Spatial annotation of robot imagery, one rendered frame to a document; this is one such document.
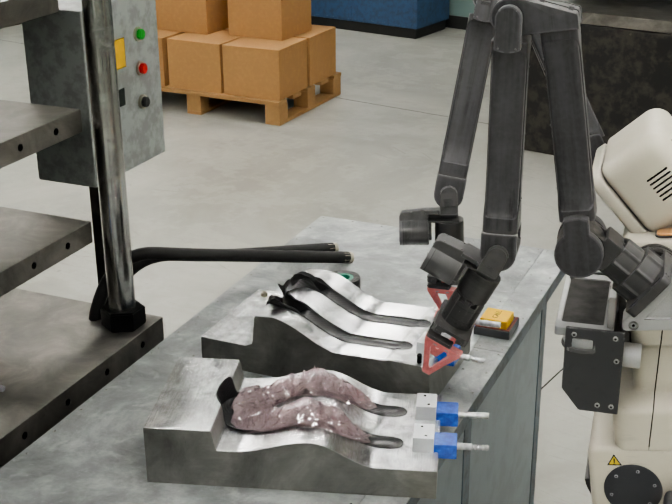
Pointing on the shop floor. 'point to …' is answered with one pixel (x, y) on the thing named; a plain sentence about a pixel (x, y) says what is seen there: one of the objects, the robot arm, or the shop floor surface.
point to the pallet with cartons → (246, 55)
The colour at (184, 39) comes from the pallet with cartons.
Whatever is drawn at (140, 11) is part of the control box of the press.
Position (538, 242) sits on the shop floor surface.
